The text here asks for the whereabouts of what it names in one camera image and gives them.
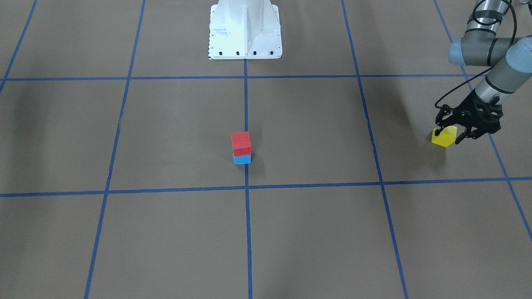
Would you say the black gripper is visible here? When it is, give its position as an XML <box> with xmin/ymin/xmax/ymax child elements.
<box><xmin>435</xmin><ymin>91</ymin><xmax>503</xmax><ymax>145</ymax></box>

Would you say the yellow block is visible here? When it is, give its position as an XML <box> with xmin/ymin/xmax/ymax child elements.
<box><xmin>431</xmin><ymin>126</ymin><xmax>457</xmax><ymax>147</ymax></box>

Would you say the red block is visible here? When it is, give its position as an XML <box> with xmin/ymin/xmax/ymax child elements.
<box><xmin>231</xmin><ymin>131</ymin><xmax>251</xmax><ymax>157</ymax></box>

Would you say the blue block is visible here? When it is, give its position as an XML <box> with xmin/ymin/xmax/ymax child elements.
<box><xmin>233</xmin><ymin>154</ymin><xmax>251</xmax><ymax>165</ymax></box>

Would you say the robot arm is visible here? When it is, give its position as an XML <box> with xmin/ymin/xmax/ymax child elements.
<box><xmin>431</xmin><ymin>0</ymin><xmax>532</xmax><ymax>147</ymax></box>

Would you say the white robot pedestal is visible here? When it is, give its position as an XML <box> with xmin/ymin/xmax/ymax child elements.
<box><xmin>208</xmin><ymin>0</ymin><xmax>283</xmax><ymax>59</ymax></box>

